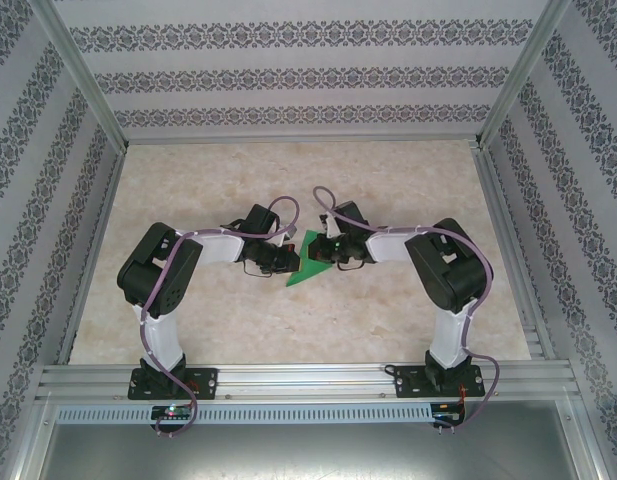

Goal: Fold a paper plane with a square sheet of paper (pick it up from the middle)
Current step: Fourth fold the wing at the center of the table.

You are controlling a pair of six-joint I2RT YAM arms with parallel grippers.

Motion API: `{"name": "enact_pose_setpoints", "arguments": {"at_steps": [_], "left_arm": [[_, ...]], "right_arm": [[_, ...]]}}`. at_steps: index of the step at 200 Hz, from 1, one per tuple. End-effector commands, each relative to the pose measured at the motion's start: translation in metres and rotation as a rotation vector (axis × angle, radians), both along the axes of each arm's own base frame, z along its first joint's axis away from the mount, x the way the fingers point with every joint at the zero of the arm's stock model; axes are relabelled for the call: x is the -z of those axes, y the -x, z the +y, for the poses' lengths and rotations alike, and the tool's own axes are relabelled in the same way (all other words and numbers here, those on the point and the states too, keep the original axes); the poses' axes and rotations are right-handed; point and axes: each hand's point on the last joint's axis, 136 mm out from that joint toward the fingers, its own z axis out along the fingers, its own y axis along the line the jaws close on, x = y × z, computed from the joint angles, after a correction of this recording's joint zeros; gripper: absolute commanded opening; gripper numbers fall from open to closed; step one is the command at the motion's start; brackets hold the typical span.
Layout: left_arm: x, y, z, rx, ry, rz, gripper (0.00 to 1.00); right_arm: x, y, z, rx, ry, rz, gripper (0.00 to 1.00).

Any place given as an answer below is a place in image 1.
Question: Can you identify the green paper sheet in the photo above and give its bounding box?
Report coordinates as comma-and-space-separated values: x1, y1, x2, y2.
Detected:
285, 229, 334, 290

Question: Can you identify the grey metal panel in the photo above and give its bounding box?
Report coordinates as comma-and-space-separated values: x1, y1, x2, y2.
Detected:
37, 423, 582, 480

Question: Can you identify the aluminium mounting rail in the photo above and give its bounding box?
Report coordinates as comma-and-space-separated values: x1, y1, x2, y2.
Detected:
35, 363, 587, 401

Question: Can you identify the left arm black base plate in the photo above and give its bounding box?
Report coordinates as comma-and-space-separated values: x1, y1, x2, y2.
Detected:
127, 367, 220, 401

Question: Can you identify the aluminium frame bar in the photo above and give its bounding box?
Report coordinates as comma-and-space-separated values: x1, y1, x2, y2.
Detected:
557, 399, 607, 480
473, 144, 558, 361
5, 394, 57, 480
39, 0, 130, 151
479, 0, 573, 150
56, 147, 129, 366

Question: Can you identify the grey slotted cable duct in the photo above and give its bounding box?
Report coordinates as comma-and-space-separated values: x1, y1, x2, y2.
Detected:
55, 403, 434, 426

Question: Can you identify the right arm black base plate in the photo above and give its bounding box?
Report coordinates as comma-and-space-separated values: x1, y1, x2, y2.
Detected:
393, 363, 488, 400

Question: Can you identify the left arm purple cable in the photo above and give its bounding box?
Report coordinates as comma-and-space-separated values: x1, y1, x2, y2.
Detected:
139, 196, 303, 439

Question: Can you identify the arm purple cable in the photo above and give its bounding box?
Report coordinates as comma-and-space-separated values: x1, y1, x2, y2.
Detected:
312, 186, 502, 431
139, 196, 303, 439

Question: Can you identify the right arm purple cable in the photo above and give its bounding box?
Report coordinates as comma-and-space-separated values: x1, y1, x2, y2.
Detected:
312, 186, 502, 431

